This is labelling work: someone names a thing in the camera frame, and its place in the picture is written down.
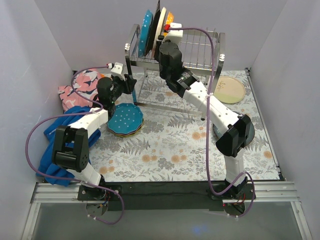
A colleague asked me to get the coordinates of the orange dotted plate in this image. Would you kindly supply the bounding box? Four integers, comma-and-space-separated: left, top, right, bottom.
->
163, 11, 175, 33

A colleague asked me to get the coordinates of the blue dotted plate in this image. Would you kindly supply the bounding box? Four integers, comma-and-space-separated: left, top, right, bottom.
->
138, 9, 153, 58
107, 103, 144, 135

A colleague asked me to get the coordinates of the steel dish rack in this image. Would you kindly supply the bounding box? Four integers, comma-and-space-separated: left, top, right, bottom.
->
124, 23, 227, 121

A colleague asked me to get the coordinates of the beige plate with sprig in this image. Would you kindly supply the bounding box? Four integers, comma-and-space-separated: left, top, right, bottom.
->
213, 76, 246, 104

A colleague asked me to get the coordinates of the dark green brown plate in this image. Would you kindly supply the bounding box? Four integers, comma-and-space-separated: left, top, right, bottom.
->
211, 117, 255, 149

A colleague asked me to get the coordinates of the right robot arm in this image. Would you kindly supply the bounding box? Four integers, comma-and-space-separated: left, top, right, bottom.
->
154, 36, 251, 199

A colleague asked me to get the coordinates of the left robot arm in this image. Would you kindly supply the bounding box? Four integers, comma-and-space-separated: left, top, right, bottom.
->
51, 73, 137, 200

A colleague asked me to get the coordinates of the black square plate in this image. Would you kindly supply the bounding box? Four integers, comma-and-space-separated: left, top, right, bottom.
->
144, 0, 161, 57

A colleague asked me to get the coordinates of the cream white plate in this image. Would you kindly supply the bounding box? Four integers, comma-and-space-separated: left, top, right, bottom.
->
151, 7, 167, 59

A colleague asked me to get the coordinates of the pink whale pattern cloth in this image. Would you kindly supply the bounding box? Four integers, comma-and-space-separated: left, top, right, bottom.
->
58, 68, 105, 111

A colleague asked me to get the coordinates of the floral table mat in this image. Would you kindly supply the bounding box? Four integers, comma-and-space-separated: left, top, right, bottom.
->
72, 69, 281, 183

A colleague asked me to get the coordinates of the blue fleece cloth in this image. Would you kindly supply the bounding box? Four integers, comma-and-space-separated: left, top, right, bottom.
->
37, 106, 101, 187

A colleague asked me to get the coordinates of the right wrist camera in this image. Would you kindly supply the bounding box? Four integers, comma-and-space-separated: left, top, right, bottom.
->
162, 22, 183, 46

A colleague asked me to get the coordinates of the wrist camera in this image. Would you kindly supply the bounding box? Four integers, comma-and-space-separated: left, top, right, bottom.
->
110, 62, 125, 81
162, 22, 183, 46

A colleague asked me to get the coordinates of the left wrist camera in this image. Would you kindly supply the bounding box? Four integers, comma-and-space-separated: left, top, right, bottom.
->
110, 62, 125, 81

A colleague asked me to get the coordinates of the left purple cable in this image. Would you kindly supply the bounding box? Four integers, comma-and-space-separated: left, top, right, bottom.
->
24, 64, 125, 225

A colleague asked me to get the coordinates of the purple cable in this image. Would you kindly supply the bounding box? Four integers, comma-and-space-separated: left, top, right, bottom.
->
24, 64, 125, 225
168, 27, 256, 220

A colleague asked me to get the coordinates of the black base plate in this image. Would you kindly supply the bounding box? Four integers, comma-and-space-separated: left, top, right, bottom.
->
77, 181, 258, 212

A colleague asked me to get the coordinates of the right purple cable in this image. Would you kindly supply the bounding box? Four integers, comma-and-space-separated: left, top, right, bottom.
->
168, 27, 256, 220

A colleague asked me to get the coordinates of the aluminium frame rail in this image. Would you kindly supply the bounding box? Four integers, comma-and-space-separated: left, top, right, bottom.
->
30, 181, 300, 204

